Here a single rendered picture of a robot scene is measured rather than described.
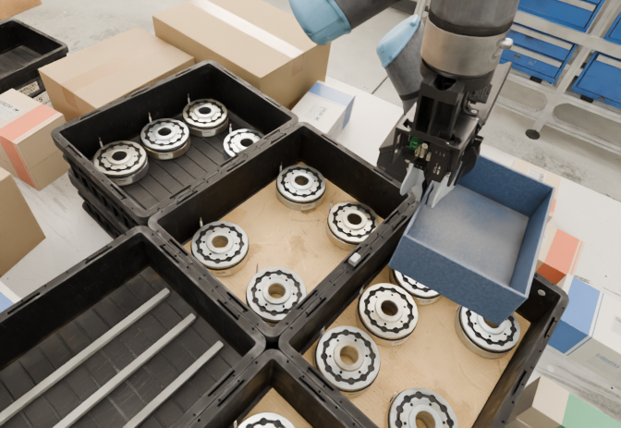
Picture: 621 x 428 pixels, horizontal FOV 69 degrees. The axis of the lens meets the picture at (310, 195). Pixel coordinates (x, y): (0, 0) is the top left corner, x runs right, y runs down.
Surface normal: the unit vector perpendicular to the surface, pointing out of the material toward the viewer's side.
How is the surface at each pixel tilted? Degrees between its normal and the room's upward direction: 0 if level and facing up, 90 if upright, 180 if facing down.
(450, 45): 90
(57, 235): 0
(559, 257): 0
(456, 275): 90
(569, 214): 0
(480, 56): 86
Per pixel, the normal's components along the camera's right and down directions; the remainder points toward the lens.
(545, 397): 0.11, -0.65
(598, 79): -0.51, 0.61
